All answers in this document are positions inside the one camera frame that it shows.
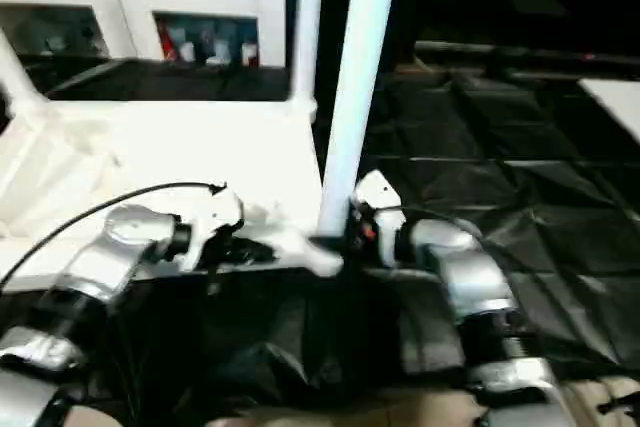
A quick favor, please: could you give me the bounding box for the white plastic table top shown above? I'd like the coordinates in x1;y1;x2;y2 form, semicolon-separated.
0;96;347;294

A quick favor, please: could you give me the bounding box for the black plastic mat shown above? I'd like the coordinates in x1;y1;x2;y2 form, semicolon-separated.
0;54;640;398

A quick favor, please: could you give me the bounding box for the red white bottle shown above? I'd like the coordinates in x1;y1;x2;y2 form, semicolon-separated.
159;21;182;62

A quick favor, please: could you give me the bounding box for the black television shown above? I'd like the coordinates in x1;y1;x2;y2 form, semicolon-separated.
413;0;640;64

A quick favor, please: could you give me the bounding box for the white flat board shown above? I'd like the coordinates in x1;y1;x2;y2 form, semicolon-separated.
577;77;640;144

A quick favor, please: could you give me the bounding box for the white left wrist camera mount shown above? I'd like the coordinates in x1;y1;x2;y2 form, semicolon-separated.
181;183;247;274

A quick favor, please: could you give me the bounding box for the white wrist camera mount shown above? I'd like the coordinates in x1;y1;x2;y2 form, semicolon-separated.
181;183;247;274
352;169;407;269

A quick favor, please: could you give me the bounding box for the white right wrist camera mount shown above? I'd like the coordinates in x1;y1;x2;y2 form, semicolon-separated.
352;169;407;269

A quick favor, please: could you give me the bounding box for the black left wrist camera cable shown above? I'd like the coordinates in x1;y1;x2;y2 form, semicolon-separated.
0;179;230;289

